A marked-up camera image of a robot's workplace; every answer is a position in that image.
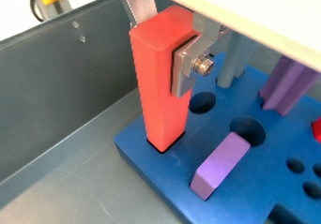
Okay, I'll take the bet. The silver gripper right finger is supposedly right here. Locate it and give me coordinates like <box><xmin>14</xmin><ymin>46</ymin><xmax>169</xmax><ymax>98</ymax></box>
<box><xmin>169</xmin><ymin>13</ymin><xmax>229</xmax><ymax>97</ymax></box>

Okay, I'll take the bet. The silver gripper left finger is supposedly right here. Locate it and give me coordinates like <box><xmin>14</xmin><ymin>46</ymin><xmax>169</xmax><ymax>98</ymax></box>
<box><xmin>120</xmin><ymin>0</ymin><xmax>157</xmax><ymax>28</ymax></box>

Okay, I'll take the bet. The tall orange-red rectangle block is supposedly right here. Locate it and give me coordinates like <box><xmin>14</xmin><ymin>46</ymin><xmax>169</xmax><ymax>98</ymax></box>
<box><xmin>129</xmin><ymin>6</ymin><xmax>196</xmax><ymax>152</ymax></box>

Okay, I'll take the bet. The blue peg board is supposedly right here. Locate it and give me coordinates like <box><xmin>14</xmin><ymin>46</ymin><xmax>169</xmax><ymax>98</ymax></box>
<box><xmin>112</xmin><ymin>52</ymin><xmax>321</xmax><ymax>224</ymax></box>

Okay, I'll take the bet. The purple star peg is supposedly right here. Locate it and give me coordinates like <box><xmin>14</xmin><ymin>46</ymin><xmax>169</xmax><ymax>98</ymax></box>
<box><xmin>259</xmin><ymin>55</ymin><xmax>321</xmax><ymax>116</ymax></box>

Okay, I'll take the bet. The red hexagonal peg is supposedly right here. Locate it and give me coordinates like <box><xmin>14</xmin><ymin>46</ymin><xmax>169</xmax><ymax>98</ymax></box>
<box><xmin>310</xmin><ymin>117</ymin><xmax>321</xmax><ymax>142</ymax></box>

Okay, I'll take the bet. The short purple rectangular block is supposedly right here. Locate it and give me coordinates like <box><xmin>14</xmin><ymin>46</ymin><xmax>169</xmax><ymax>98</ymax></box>
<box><xmin>189</xmin><ymin>132</ymin><xmax>251</xmax><ymax>201</ymax></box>

